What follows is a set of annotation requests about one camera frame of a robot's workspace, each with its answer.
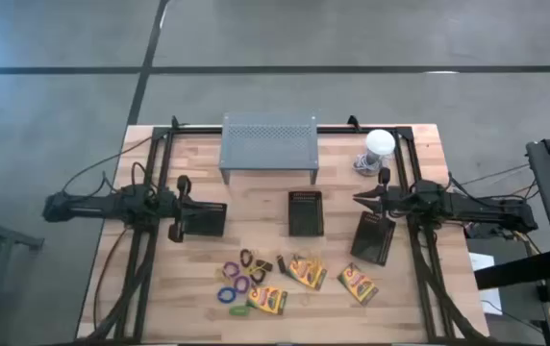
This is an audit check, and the white mushroom table lamp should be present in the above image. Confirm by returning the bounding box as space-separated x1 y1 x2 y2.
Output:
353 128 397 178

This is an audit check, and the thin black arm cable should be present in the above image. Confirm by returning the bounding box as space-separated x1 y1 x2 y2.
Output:
61 136 155 193

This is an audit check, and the yellow cable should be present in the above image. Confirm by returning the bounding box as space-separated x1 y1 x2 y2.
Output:
510 229 543 256

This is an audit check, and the grey perforated metal shelf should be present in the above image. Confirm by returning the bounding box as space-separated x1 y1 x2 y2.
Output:
218 111 320 186

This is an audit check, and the black cable bundle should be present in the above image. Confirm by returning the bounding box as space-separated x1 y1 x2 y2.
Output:
85 235 159 343
416 239 488 343

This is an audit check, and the white paper sheet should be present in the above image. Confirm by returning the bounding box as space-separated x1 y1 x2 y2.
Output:
468 251 504 317

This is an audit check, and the white coiled lamp cable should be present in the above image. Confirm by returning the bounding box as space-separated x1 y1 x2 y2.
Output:
352 152 386 178

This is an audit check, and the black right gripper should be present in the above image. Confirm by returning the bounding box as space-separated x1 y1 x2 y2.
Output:
352 166 410 236

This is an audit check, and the black metal bar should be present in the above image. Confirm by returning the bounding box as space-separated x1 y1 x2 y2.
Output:
473 249 550 291

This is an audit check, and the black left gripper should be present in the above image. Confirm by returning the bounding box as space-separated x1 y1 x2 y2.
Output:
167 174 216 244

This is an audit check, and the black plastic mesh basket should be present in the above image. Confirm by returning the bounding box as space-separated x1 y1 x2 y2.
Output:
180 200 229 238
349 210 397 267
287 189 326 238

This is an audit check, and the yellow Crayola crayon box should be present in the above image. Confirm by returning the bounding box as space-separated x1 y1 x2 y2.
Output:
286 256 329 292
336 261 381 308
245 284 289 317

